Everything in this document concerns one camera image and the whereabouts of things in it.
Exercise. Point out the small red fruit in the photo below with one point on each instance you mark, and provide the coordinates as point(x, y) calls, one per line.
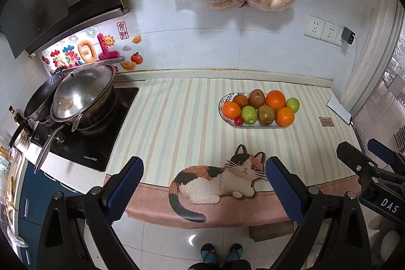
point(238, 121)

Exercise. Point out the patterned glass door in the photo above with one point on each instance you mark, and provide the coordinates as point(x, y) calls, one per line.
point(390, 93)

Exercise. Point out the black glass gas stove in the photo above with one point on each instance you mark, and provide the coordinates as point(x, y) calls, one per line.
point(95, 146)

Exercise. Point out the white door frame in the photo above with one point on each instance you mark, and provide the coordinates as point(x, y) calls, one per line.
point(367, 61)

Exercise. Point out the black wok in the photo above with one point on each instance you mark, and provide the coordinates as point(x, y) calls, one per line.
point(38, 99)

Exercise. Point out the brown kiwi front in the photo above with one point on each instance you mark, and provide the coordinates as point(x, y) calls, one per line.
point(265, 115)

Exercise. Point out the white wall outlet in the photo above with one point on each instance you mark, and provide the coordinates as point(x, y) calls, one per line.
point(314, 26)
point(330, 32)

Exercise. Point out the floral cat print plate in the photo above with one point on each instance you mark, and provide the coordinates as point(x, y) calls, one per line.
point(226, 98)

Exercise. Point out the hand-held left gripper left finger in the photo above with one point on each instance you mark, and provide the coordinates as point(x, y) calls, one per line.
point(126, 184)

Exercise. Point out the black range hood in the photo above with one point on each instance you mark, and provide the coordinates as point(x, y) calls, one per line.
point(31, 4)

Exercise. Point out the large orange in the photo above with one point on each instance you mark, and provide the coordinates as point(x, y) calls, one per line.
point(275, 100)

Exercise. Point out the striped cat print mat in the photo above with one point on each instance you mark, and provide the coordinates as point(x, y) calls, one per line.
point(177, 111)

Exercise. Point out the colourful wall stickers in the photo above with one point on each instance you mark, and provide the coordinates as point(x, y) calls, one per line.
point(85, 51)

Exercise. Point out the white folded paper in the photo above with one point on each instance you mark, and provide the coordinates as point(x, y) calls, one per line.
point(338, 108)

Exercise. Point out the person's right slipper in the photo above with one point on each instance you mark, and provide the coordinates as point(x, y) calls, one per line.
point(234, 253)

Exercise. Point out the brown pear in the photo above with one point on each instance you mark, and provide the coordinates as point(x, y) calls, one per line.
point(256, 97)
point(240, 99)

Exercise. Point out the beige plush slipper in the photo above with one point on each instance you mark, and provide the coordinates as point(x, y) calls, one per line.
point(376, 222)
point(390, 243)

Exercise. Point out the person's dark trousers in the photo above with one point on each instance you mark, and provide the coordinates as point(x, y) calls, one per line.
point(221, 266)

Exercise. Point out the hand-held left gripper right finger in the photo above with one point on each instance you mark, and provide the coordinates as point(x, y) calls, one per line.
point(281, 187)

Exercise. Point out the steel wok lid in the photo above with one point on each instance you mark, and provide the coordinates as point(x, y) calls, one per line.
point(82, 89)

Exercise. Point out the blue kitchen cabinet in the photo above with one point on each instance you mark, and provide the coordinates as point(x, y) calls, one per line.
point(31, 194)

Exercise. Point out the green apple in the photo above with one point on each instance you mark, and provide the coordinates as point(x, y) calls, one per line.
point(249, 114)
point(292, 104)

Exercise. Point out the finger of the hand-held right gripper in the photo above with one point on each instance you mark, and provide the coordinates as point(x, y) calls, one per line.
point(381, 151)
point(354, 159)

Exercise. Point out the black plug charger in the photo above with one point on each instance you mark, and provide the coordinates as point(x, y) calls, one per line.
point(348, 36)

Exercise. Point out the steel wok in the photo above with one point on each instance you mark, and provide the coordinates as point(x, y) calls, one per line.
point(101, 111)

